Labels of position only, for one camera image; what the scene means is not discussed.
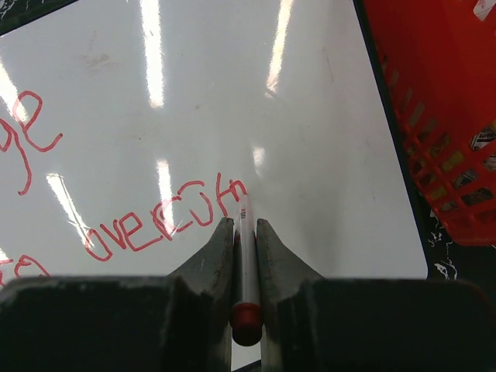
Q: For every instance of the red plastic shopping basket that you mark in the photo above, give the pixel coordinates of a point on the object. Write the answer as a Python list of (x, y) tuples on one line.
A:
[(438, 59)]

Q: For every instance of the red whiteboard marker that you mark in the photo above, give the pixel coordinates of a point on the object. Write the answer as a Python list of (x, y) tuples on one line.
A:
[(246, 317)]

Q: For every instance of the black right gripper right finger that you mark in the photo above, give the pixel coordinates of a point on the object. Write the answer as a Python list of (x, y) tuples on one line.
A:
[(314, 323)]

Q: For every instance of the white whiteboard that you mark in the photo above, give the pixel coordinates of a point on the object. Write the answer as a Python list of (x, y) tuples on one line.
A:
[(131, 118)]

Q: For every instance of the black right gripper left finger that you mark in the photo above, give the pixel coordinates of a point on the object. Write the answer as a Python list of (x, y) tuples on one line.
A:
[(177, 322)]

